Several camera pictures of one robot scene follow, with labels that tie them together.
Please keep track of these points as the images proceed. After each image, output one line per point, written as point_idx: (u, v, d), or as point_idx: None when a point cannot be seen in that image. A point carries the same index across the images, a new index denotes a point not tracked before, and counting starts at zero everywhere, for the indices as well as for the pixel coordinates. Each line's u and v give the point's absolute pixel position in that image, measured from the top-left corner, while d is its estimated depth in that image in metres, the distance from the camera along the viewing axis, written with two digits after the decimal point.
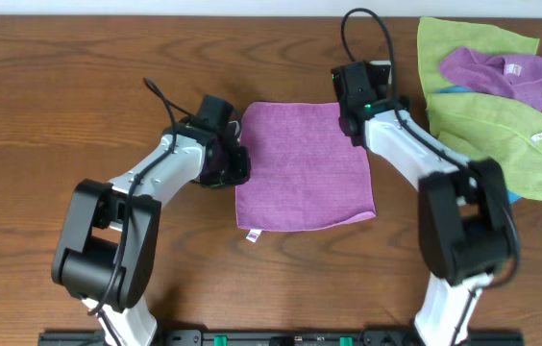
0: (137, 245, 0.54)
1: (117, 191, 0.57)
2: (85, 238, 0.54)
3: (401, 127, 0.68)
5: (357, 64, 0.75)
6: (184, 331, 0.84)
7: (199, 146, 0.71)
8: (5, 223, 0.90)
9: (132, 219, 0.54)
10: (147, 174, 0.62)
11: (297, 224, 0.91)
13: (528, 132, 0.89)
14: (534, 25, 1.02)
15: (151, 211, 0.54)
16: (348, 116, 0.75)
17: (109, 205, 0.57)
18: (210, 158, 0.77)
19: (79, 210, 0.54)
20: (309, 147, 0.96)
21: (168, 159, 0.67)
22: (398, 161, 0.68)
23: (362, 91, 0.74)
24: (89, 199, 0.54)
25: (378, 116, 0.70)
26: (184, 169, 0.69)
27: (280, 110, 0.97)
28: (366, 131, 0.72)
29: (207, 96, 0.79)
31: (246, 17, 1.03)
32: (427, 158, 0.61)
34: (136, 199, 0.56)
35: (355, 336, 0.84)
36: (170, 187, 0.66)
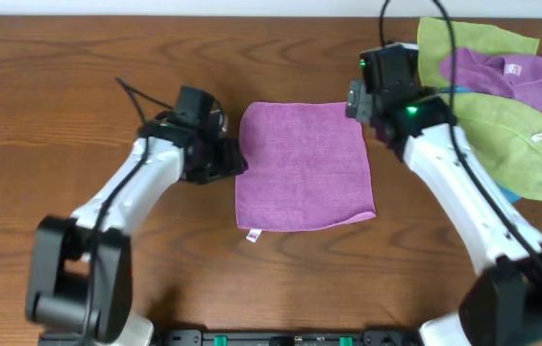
0: (106, 283, 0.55)
1: (84, 226, 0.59)
2: (54, 278, 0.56)
3: (458, 164, 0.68)
5: (395, 54, 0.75)
6: (184, 331, 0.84)
7: (175, 148, 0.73)
8: (7, 224, 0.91)
9: (98, 258, 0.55)
10: (115, 198, 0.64)
11: (297, 223, 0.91)
13: (529, 132, 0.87)
14: (535, 24, 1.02)
15: (117, 249, 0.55)
16: (385, 119, 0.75)
17: (77, 239, 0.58)
18: (191, 156, 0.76)
19: (45, 252, 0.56)
20: (309, 147, 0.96)
21: (138, 173, 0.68)
22: (449, 200, 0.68)
23: (400, 84, 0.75)
24: (55, 237, 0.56)
25: (426, 132, 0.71)
26: (157, 180, 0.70)
27: (280, 110, 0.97)
28: (408, 146, 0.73)
29: (184, 88, 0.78)
31: (246, 17, 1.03)
32: (493, 227, 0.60)
34: (105, 235, 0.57)
35: (355, 336, 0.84)
36: (142, 205, 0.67)
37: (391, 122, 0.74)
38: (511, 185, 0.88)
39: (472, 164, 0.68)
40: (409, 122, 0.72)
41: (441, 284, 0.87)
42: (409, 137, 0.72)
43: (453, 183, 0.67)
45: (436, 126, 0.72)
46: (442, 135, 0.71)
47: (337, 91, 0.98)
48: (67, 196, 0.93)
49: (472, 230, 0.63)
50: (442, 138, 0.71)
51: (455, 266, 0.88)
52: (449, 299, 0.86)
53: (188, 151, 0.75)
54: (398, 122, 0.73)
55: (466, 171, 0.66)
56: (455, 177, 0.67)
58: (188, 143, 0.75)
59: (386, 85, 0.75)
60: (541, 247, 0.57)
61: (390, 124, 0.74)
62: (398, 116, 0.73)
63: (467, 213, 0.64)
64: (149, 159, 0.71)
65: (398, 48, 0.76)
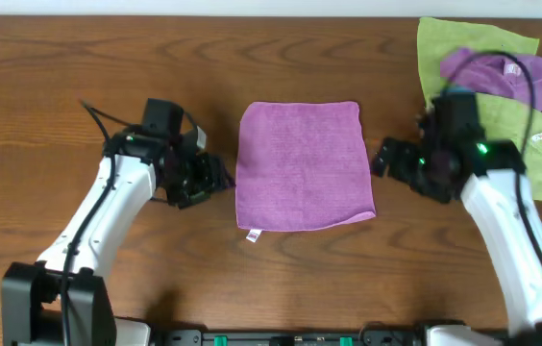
0: (83, 325, 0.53)
1: (52, 269, 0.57)
2: (28, 326, 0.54)
3: (518, 216, 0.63)
5: (467, 99, 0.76)
6: (184, 331, 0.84)
7: (143, 164, 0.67)
8: (6, 224, 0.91)
9: (71, 303, 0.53)
10: (83, 235, 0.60)
11: (297, 223, 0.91)
13: (528, 132, 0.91)
14: (535, 24, 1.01)
15: (89, 294, 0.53)
16: (451, 155, 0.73)
17: (49, 283, 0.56)
18: (163, 167, 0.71)
19: (15, 301, 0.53)
20: (309, 147, 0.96)
21: (106, 201, 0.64)
22: (500, 247, 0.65)
23: (467, 127, 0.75)
24: (22, 285, 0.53)
25: (492, 172, 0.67)
26: (128, 204, 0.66)
27: (280, 110, 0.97)
28: (468, 185, 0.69)
29: (149, 100, 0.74)
31: (246, 17, 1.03)
32: (541, 291, 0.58)
34: (76, 280, 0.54)
35: (355, 336, 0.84)
36: (114, 234, 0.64)
37: (457, 158, 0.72)
38: None
39: (532, 218, 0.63)
40: (478, 160, 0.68)
41: (441, 284, 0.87)
42: (473, 178, 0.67)
43: (507, 234, 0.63)
45: (504, 170, 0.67)
46: (506, 182, 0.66)
47: (337, 91, 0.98)
48: (67, 196, 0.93)
49: (516, 287, 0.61)
50: (506, 184, 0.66)
51: (455, 266, 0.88)
52: (449, 299, 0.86)
53: (161, 160, 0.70)
54: (464, 157, 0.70)
55: (525, 226, 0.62)
56: (511, 228, 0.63)
58: (161, 154, 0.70)
59: (455, 126, 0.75)
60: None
61: (454, 158, 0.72)
62: (464, 151, 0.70)
63: (516, 270, 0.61)
64: (116, 182, 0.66)
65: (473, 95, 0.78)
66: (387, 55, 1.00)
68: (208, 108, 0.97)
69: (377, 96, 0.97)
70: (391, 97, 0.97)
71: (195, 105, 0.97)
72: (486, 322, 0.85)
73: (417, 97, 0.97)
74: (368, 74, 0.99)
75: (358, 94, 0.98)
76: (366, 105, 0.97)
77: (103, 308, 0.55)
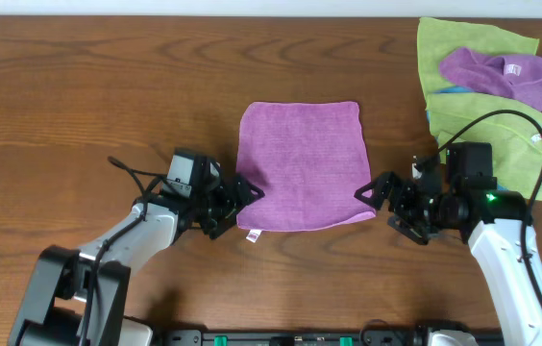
0: (102, 315, 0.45)
1: (84, 258, 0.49)
2: (45, 309, 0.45)
3: (521, 260, 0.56)
5: (480, 147, 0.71)
6: (184, 331, 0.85)
7: (172, 213, 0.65)
8: (6, 224, 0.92)
9: (96, 289, 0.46)
10: (117, 241, 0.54)
11: (297, 224, 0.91)
13: (528, 132, 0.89)
14: (537, 24, 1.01)
15: (119, 279, 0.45)
16: (461, 198, 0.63)
17: (74, 273, 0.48)
18: (182, 227, 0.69)
19: (41, 282, 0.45)
20: (309, 147, 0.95)
21: (137, 227, 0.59)
22: (499, 288, 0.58)
23: (480, 175, 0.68)
24: (53, 268, 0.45)
25: (499, 219, 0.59)
26: (156, 237, 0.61)
27: (280, 110, 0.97)
28: (475, 232, 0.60)
29: (176, 156, 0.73)
31: (247, 17, 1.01)
32: (539, 332, 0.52)
34: (104, 265, 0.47)
35: (355, 336, 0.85)
36: (142, 257, 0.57)
37: (467, 203, 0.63)
38: (512, 185, 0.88)
39: (536, 265, 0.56)
40: (487, 207, 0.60)
41: (441, 284, 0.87)
42: (480, 221, 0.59)
43: (508, 279, 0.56)
45: (508, 219, 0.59)
46: (512, 228, 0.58)
47: (337, 91, 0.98)
48: (67, 196, 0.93)
49: (515, 331, 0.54)
50: (512, 229, 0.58)
51: (455, 266, 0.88)
52: (448, 299, 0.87)
53: (182, 222, 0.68)
54: (476, 203, 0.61)
55: (527, 271, 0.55)
56: (513, 273, 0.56)
58: (183, 215, 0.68)
59: (468, 172, 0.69)
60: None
61: (463, 203, 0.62)
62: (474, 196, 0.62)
63: (513, 310, 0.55)
64: (148, 215, 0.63)
65: (488, 144, 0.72)
66: (387, 55, 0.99)
68: (208, 109, 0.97)
69: (376, 97, 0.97)
70: (391, 97, 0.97)
71: (195, 107, 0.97)
72: (486, 322, 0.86)
73: (417, 98, 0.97)
74: (368, 75, 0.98)
75: (358, 95, 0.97)
76: (366, 105, 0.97)
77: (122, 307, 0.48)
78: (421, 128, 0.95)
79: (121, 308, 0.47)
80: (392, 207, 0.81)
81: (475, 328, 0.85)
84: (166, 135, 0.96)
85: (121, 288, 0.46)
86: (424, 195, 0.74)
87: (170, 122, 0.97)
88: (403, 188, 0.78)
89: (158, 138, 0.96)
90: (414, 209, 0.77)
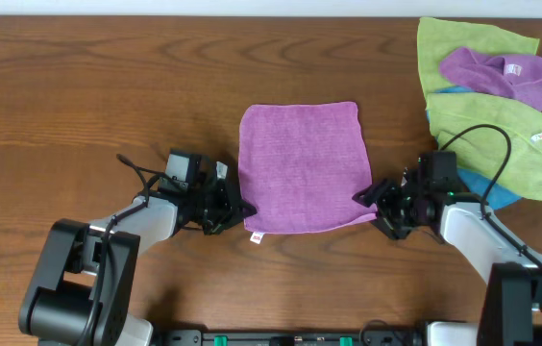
0: (115, 280, 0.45)
1: (94, 230, 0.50)
2: (60, 274, 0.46)
3: (481, 218, 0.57)
5: (448, 153, 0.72)
6: (184, 331, 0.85)
7: (172, 204, 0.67)
8: (6, 224, 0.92)
9: (110, 256, 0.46)
10: (124, 218, 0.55)
11: (300, 226, 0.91)
13: (528, 132, 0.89)
14: (537, 23, 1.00)
15: (131, 245, 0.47)
16: (430, 200, 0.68)
17: (84, 246, 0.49)
18: (180, 223, 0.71)
19: (54, 248, 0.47)
20: (309, 148, 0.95)
21: (141, 210, 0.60)
22: (469, 249, 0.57)
23: (447, 180, 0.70)
24: (65, 236, 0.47)
25: (461, 202, 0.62)
26: (158, 224, 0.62)
27: (279, 111, 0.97)
28: (443, 216, 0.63)
29: (172, 154, 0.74)
31: (247, 17, 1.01)
32: (505, 250, 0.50)
34: (113, 234, 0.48)
35: (355, 336, 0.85)
36: (147, 239, 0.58)
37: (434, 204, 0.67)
38: (512, 185, 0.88)
39: (497, 222, 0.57)
40: (450, 197, 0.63)
41: (441, 284, 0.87)
42: (444, 207, 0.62)
43: (476, 232, 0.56)
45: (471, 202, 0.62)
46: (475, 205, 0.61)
47: (337, 91, 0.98)
48: (67, 196, 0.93)
49: (487, 265, 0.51)
50: (473, 204, 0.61)
51: (456, 266, 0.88)
52: (449, 299, 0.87)
53: (180, 217, 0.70)
54: (439, 203, 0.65)
55: (488, 222, 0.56)
56: (477, 225, 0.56)
58: (180, 210, 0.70)
59: (435, 178, 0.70)
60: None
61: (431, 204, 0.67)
62: (439, 199, 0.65)
63: (483, 249, 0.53)
64: (152, 203, 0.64)
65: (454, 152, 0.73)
66: (387, 55, 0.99)
68: (208, 109, 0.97)
69: (376, 97, 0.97)
70: (391, 98, 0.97)
71: (195, 107, 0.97)
72: None
73: (417, 98, 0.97)
74: (368, 75, 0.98)
75: (358, 95, 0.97)
76: (366, 105, 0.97)
77: (129, 280, 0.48)
78: (421, 128, 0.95)
79: (128, 280, 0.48)
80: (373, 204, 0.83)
81: None
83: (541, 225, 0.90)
84: (166, 135, 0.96)
85: (131, 255, 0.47)
86: (402, 196, 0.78)
87: (170, 123, 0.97)
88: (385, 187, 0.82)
89: (159, 138, 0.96)
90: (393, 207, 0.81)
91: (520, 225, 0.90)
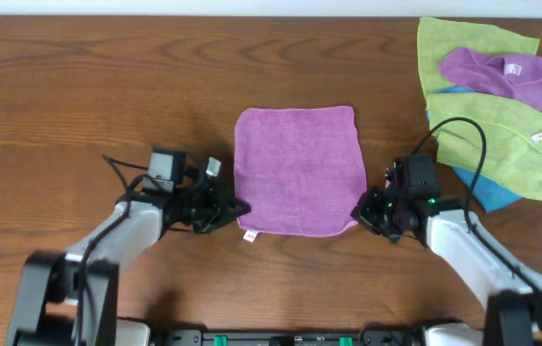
0: (96, 316, 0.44)
1: (70, 259, 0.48)
2: (37, 314, 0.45)
3: (469, 232, 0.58)
5: (424, 157, 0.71)
6: (184, 331, 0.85)
7: (156, 208, 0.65)
8: (6, 224, 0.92)
9: (86, 289, 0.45)
10: (103, 237, 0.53)
11: (294, 227, 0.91)
13: (528, 131, 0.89)
14: (538, 23, 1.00)
15: (109, 278, 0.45)
16: (411, 210, 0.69)
17: (62, 277, 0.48)
18: (167, 222, 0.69)
19: (29, 288, 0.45)
20: (304, 152, 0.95)
21: (122, 223, 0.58)
22: (460, 264, 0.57)
23: (425, 185, 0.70)
24: (38, 273, 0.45)
25: (444, 211, 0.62)
26: (142, 234, 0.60)
27: (274, 115, 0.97)
28: (430, 229, 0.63)
29: (155, 153, 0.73)
31: (247, 16, 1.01)
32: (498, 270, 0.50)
34: (91, 265, 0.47)
35: (355, 336, 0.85)
36: (131, 252, 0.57)
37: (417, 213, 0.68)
38: (512, 185, 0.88)
39: (484, 234, 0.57)
40: (431, 208, 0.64)
41: (441, 284, 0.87)
42: (429, 218, 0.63)
43: (465, 248, 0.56)
45: (454, 210, 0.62)
46: (456, 212, 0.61)
47: (337, 91, 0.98)
48: (67, 196, 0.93)
49: (481, 286, 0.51)
50: (455, 213, 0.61)
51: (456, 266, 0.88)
52: (449, 299, 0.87)
53: (166, 216, 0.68)
54: (421, 212, 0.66)
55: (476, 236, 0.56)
56: (464, 240, 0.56)
58: (166, 210, 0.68)
59: (413, 183, 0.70)
60: None
61: (413, 212, 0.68)
62: (422, 210, 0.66)
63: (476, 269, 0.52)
64: (132, 211, 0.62)
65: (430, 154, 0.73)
66: (388, 55, 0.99)
68: (208, 109, 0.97)
69: (376, 97, 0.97)
70: (391, 98, 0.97)
71: (195, 107, 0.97)
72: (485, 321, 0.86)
73: (417, 98, 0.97)
74: (368, 75, 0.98)
75: (358, 95, 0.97)
76: (366, 105, 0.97)
77: (112, 309, 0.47)
78: (420, 128, 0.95)
79: (111, 309, 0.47)
80: (357, 212, 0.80)
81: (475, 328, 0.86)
83: None
84: (166, 135, 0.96)
85: (110, 286, 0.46)
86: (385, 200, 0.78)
87: (170, 122, 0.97)
88: (369, 193, 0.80)
89: (159, 138, 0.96)
90: (380, 213, 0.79)
91: (520, 224, 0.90)
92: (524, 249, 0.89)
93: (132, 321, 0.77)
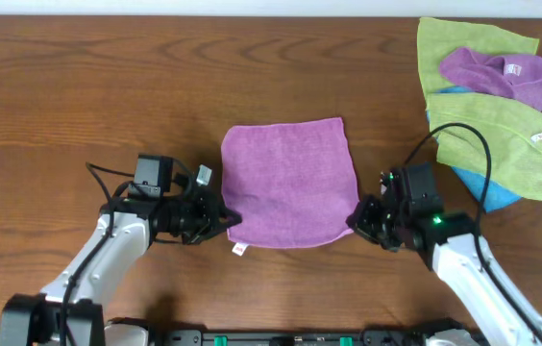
0: None
1: (52, 300, 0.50)
2: None
3: (483, 271, 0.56)
5: (422, 167, 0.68)
6: (184, 331, 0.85)
7: (140, 219, 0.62)
8: (6, 224, 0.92)
9: (68, 333, 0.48)
10: (85, 270, 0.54)
11: (286, 240, 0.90)
13: (528, 131, 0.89)
14: (537, 23, 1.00)
15: (89, 321, 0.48)
16: (413, 229, 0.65)
17: (45, 316, 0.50)
18: (156, 228, 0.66)
19: (12, 333, 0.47)
20: (293, 167, 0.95)
21: (105, 246, 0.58)
22: (471, 303, 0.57)
23: (426, 198, 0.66)
24: (19, 319, 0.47)
25: (452, 239, 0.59)
26: (126, 254, 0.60)
27: (260, 132, 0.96)
28: (434, 255, 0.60)
29: (139, 159, 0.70)
31: (247, 16, 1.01)
32: (519, 333, 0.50)
34: (72, 308, 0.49)
35: (355, 336, 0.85)
36: (117, 274, 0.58)
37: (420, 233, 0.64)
38: (513, 185, 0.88)
39: (498, 273, 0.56)
40: (436, 232, 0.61)
41: (441, 284, 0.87)
42: (435, 246, 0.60)
43: (480, 293, 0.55)
45: (460, 234, 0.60)
46: (465, 240, 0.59)
47: (337, 91, 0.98)
48: (67, 196, 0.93)
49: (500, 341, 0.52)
50: (467, 243, 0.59)
51: None
52: (448, 299, 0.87)
53: (154, 222, 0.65)
54: (425, 233, 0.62)
55: (492, 280, 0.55)
56: (480, 285, 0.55)
58: (154, 215, 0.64)
59: (413, 196, 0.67)
60: None
61: (417, 234, 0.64)
62: (425, 231, 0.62)
63: (494, 323, 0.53)
64: (114, 229, 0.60)
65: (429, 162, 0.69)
66: (388, 55, 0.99)
68: (208, 109, 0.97)
69: (376, 97, 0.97)
70: (391, 98, 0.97)
71: (195, 107, 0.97)
72: None
73: (417, 98, 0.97)
74: (368, 75, 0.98)
75: (358, 95, 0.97)
76: (365, 105, 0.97)
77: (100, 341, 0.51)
78: (420, 128, 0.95)
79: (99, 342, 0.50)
80: (355, 223, 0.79)
81: (474, 328, 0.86)
83: None
84: (166, 135, 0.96)
85: (94, 327, 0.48)
86: (385, 210, 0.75)
87: (170, 123, 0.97)
88: (365, 203, 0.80)
89: (158, 138, 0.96)
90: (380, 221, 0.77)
91: (520, 225, 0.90)
92: (524, 249, 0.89)
93: (132, 326, 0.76)
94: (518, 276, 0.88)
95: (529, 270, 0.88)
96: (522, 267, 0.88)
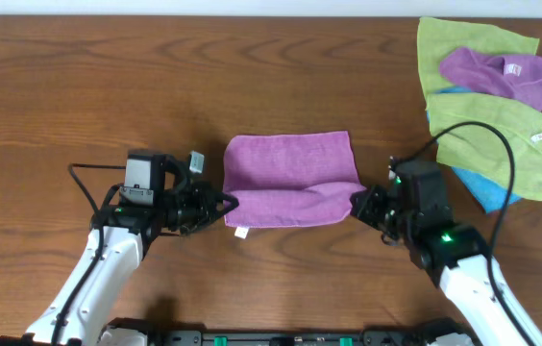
0: None
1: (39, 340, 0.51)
2: None
3: (495, 299, 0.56)
5: (431, 176, 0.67)
6: (184, 332, 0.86)
7: (132, 234, 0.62)
8: (6, 224, 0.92)
9: None
10: (72, 305, 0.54)
11: (288, 219, 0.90)
13: (528, 132, 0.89)
14: (538, 23, 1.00)
15: None
16: (422, 247, 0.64)
17: None
18: (150, 237, 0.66)
19: None
20: (296, 180, 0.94)
21: (94, 272, 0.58)
22: (485, 329, 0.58)
23: (434, 208, 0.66)
24: None
25: (462, 261, 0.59)
26: (116, 276, 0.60)
27: (264, 142, 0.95)
28: (443, 276, 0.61)
29: (131, 160, 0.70)
31: (248, 17, 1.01)
32: None
34: None
35: (355, 336, 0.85)
36: (107, 302, 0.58)
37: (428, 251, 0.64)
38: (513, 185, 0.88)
39: (508, 298, 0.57)
40: (446, 253, 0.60)
41: None
42: (445, 267, 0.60)
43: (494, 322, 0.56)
45: (471, 256, 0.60)
46: (479, 265, 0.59)
47: (337, 91, 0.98)
48: (66, 197, 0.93)
49: None
50: (479, 268, 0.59)
51: None
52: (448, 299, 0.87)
53: (148, 232, 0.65)
54: (433, 250, 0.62)
55: (504, 308, 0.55)
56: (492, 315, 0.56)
58: (148, 224, 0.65)
59: (422, 207, 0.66)
60: None
61: (426, 251, 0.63)
62: (433, 247, 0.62)
63: None
64: (105, 252, 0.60)
65: (437, 169, 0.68)
66: (388, 55, 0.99)
68: (208, 109, 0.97)
69: (376, 97, 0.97)
70: (391, 98, 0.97)
71: (195, 107, 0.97)
72: None
73: (417, 98, 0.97)
74: (368, 75, 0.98)
75: (358, 95, 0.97)
76: (365, 105, 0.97)
77: None
78: (420, 128, 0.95)
79: None
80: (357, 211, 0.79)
81: None
83: None
84: (165, 135, 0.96)
85: None
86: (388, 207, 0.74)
87: (170, 123, 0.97)
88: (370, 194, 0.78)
89: (158, 138, 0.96)
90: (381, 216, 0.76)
91: (521, 225, 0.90)
92: (524, 250, 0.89)
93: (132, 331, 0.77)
94: (518, 277, 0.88)
95: (529, 270, 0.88)
96: (522, 268, 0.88)
